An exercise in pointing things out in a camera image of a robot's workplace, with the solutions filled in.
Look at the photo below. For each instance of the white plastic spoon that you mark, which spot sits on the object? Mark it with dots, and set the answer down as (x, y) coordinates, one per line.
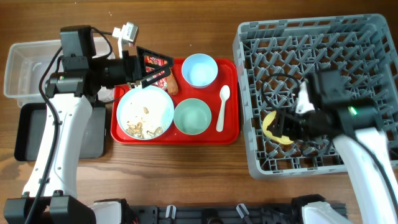
(224, 96)

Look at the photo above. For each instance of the grey dishwasher rack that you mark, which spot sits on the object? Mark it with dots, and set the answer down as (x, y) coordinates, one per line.
(270, 56)

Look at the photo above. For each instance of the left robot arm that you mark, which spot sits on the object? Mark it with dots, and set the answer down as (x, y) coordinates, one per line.
(70, 87)

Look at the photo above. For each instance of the red serving tray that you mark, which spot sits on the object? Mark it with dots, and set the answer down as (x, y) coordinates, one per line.
(210, 95)

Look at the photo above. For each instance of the green bowl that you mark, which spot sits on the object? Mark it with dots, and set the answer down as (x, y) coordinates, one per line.
(192, 116)

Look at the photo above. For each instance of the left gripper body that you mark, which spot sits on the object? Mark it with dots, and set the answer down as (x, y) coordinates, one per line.
(119, 71)

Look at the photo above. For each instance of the clear plastic bin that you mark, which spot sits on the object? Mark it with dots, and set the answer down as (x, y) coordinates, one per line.
(26, 63)

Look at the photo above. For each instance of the light blue bowl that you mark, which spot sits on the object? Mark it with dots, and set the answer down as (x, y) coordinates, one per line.
(199, 70)

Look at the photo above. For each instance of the black tray bin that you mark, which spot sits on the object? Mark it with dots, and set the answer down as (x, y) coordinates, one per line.
(31, 128)

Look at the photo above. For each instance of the orange carrot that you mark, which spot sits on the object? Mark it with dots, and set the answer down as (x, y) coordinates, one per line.
(172, 86)

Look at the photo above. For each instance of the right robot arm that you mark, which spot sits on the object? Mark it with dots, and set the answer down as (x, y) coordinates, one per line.
(354, 126)

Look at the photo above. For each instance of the light blue plate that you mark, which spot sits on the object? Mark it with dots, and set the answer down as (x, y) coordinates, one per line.
(145, 113)

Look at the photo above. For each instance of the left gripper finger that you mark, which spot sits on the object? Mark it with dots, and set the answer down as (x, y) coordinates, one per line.
(148, 58)
(155, 76)

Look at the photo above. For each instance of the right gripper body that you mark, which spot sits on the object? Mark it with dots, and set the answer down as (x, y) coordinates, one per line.
(304, 126)

